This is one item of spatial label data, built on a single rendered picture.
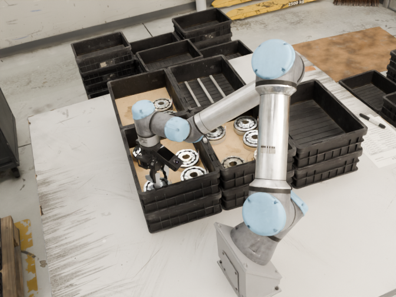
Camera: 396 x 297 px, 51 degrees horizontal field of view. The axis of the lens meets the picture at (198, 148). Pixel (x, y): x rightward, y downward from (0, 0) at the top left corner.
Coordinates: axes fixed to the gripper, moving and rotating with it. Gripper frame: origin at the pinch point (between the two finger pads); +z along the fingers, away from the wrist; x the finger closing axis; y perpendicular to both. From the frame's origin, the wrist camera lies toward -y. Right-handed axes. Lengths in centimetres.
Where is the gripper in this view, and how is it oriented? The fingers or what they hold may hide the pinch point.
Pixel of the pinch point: (163, 182)
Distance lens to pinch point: 157.6
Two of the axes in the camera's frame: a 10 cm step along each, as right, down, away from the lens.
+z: 0.9, 7.5, 6.6
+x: -5.3, 6.0, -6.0
